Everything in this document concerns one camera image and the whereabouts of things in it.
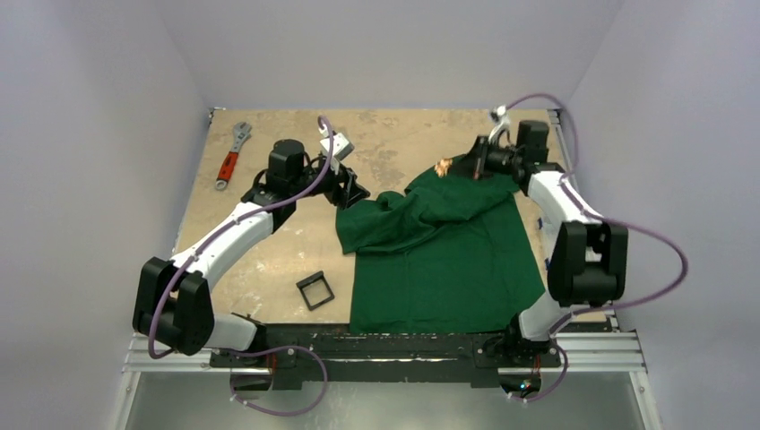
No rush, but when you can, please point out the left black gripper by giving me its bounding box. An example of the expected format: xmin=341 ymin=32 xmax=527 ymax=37
xmin=290 ymin=156 xmax=368 ymax=209

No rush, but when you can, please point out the orange leaf brooch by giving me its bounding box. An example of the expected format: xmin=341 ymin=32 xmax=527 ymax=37
xmin=433 ymin=159 xmax=453 ymax=177

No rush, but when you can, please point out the green t-shirt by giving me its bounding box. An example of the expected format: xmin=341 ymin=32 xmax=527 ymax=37
xmin=336 ymin=169 xmax=545 ymax=333

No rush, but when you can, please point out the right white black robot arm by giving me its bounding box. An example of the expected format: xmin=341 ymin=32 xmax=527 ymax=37
xmin=448 ymin=120 xmax=628 ymax=365

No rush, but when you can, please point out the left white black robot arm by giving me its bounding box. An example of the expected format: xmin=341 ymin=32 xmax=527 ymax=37
xmin=132 ymin=133 xmax=369 ymax=366

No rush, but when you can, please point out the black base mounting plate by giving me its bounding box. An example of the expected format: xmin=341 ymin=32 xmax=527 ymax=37
xmin=210 ymin=323 xmax=562 ymax=394

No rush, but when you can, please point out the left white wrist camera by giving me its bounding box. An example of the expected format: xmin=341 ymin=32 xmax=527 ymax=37
xmin=320 ymin=130 xmax=355 ymax=174

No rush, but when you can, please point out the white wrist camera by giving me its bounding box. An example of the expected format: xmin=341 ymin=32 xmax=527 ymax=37
xmin=488 ymin=105 xmax=512 ymax=146
xmin=320 ymin=130 xmax=355 ymax=174

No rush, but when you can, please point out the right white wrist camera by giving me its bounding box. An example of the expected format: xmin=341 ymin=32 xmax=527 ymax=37
xmin=488 ymin=105 xmax=512 ymax=146

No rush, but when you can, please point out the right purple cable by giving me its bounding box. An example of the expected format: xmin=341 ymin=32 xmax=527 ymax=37
xmin=505 ymin=92 xmax=690 ymax=405

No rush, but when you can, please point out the black square frame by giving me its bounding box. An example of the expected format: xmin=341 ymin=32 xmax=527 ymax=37
xmin=296 ymin=271 xmax=335 ymax=311

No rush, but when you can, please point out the red handled adjustable wrench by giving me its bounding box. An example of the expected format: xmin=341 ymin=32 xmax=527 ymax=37
xmin=214 ymin=122 xmax=252 ymax=191

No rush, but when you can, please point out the aluminium rail frame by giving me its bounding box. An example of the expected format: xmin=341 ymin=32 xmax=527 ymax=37
xmin=121 ymin=108 xmax=648 ymax=375

